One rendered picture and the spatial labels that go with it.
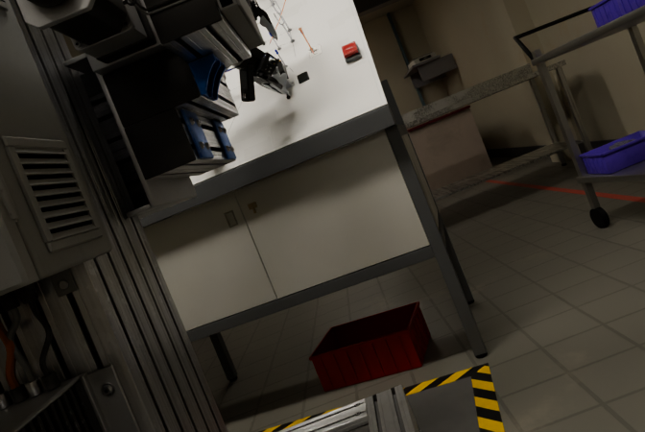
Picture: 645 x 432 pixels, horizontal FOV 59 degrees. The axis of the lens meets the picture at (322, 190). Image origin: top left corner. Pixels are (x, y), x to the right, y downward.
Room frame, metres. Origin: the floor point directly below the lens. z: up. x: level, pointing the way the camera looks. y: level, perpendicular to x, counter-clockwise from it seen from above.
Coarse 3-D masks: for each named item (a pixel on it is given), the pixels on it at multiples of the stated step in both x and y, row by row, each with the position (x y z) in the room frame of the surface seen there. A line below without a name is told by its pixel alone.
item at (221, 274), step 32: (160, 224) 1.98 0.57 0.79; (192, 224) 1.96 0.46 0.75; (224, 224) 1.94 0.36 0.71; (160, 256) 1.99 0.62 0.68; (192, 256) 1.97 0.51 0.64; (224, 256) 1.95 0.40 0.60; (256, 256) 1.92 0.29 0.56; (192, 288) 1.98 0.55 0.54; (224, 288) 1.95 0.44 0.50; (256, 288) 1.93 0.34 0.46; (192, 320) 1.99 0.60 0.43
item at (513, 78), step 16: (528, 64) 4.88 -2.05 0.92; (560, 64) 4.21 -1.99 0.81; (496, 80) 4.89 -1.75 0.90; (512, 80) 4.88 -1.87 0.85; (528, 80) 4.71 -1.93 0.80; (560, 80) 4.26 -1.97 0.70; (448, 96) 4.91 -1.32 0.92; (464, 96) 4.90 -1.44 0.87; (480, 96) 4.24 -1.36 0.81; (416, 112) 4.92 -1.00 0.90; (432, 112) 4.91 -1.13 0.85; (544, 112) 4.83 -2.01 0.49; (576, 112) 4.24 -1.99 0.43; (560, 144) 4.55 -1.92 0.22; (512, 160) 4.75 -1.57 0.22; (528, 160) 4.34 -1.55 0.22; (560, 160) 4.85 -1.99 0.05; (480, 176) 4.58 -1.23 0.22; (496, 176) 4.30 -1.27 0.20; (432, 192) 4.78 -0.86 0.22; (448, 192) 4.36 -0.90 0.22
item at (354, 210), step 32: (320, 160) 1.85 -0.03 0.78; (352, 160) 1.83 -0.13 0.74; (384, 160) 1.81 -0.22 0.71; (256, 192) 1.90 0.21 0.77; (288, 192) 1.88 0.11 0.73; (320, 192) 1.86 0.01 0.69; (352, 192) 1.84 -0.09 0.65; (384, 192) 1.82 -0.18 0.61; (256, 224) 1.91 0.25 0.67; (288, 224) 1.89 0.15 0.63; (320, 224) 1.87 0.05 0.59; (352, 224) 1.85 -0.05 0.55; (384, 224) 1.82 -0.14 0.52; (416, 224) 1.80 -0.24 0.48; (288, 256) 1.90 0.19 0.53; (320, 256) 1.88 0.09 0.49; (352, 256) 1.85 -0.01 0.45; (384, 256) 1.83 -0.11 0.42; (288, 288) 1.91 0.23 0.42
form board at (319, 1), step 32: (256, 0) 2.40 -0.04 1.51; (288, 0) 2.30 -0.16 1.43; (320, 0) 2.21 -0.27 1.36; (352, 0) 2.13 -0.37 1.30; (288, 32) 2.18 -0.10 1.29; (320, 32) 2.10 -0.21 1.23; (352, 32) 2.02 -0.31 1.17; (288, 64) 2.07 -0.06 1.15; (320, 64) 2.00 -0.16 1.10; (352, 64) 1.93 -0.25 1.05; (256, 96) 2.04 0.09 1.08; (320, 96) 1.90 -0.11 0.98; (352, 96) 1.84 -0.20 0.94; (384, 96) 1.78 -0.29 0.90; (256, 128) 1.94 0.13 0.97; (288, 128) 1.88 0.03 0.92; (320, 128) 1.82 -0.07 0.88
